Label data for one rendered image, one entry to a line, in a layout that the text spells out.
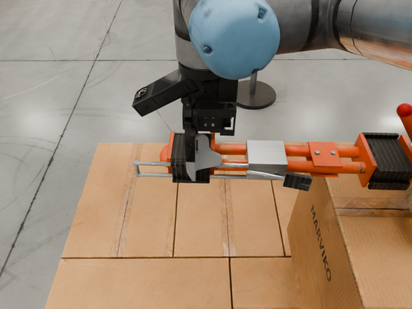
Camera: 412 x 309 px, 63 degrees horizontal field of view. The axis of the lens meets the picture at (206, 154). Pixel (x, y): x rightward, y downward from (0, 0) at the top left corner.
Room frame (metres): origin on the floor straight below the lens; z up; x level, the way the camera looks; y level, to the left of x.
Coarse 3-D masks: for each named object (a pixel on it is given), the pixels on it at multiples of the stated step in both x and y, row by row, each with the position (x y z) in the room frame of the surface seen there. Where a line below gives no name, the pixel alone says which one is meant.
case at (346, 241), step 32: (320, 192) 0.49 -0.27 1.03; (352, 192) 0.45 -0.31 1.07; (384, 192) 0.45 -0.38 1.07; (288, 224) 0.61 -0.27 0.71; (320, 224) 0.43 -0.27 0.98; (352, 224) 0.37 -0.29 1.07; (384, 224) 0.37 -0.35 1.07; (320, 256) 0.38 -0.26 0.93; (352, 256) 0.30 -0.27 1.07; (384, 256) 0.30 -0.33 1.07; (320, 288) 0.33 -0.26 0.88; (352, 288) 0.25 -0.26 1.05; (384, 288) 0.24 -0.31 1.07
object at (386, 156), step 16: (368, 144) 0.45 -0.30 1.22; (384, 144) 0.45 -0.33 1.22; (400, 144) 0.45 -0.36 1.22; (352, 160) 0.45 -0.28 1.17; (368, 160) 0.40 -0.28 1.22; (384, 160) 0.41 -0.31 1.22; (400, 160) 0.41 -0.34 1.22; (368, 176) 0.38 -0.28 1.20; (384, 176) 0.38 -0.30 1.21; (400, 176) 0.37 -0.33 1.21
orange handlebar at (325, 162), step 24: (168, 144) 0.46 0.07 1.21; (216, 144) 0.45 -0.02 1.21; (240, 144) 0.46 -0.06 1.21; (312, 144) 0.45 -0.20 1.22; (216, 168) 0.40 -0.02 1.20; (240, 168) 0.40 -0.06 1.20; (288, 168) 0.40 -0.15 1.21; (312, 168) 0.40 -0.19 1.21; (336, 168) 0.40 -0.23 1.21; (360, 168) 0.40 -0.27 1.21
